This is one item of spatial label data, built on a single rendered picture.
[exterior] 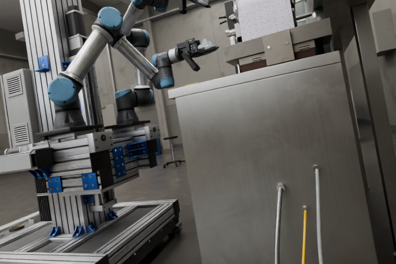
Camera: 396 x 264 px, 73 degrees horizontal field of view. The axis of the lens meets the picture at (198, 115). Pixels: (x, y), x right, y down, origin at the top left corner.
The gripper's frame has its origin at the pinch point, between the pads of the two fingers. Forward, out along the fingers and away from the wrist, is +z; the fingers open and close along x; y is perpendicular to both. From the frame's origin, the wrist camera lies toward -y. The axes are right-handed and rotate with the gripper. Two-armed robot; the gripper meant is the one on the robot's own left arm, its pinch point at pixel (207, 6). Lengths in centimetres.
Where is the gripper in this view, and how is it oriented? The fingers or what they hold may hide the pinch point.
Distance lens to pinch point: 152.1
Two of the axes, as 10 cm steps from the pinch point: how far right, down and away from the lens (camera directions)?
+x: 4.0, -0.4, 9.2
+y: 4.5, -8.6, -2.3
